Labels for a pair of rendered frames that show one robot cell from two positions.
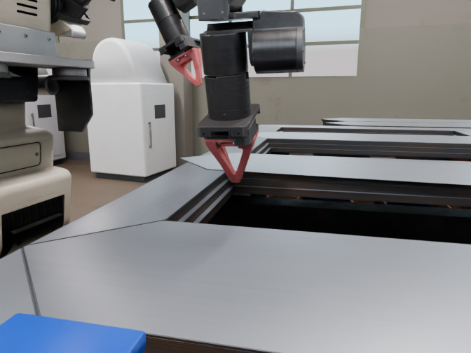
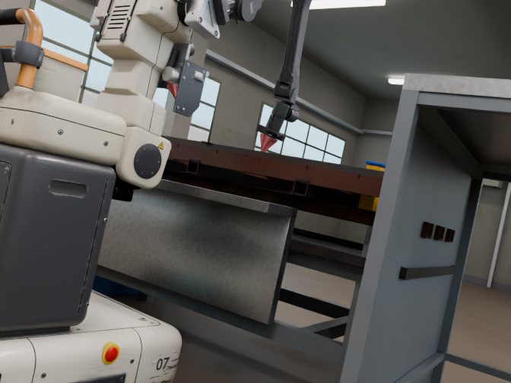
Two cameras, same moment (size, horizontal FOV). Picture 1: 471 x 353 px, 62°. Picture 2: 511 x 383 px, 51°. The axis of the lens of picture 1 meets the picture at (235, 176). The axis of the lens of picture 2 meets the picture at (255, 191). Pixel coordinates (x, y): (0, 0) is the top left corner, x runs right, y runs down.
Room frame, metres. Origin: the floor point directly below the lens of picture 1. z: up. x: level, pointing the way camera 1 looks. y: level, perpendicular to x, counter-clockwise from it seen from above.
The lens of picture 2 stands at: (-0.06, 1.91, 0.69)
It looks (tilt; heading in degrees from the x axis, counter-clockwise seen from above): 1 degrees up; 287
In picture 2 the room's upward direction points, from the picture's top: 12 degrees clockwise
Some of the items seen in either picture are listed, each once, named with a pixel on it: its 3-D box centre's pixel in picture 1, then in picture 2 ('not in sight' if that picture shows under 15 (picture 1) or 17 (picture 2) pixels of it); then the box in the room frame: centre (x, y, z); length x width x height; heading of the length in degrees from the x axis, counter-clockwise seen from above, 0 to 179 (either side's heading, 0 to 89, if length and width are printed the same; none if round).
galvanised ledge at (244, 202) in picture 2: not in sight; (130, 176); (0.97, 0.18, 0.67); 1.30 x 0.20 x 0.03; 167
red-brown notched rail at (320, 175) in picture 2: not in sight; (199, 155); (0.75, 0.10, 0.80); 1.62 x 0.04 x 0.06; 167
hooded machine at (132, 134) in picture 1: (132, 109); not in sight; (4.51, 1.18, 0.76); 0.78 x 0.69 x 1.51; 71
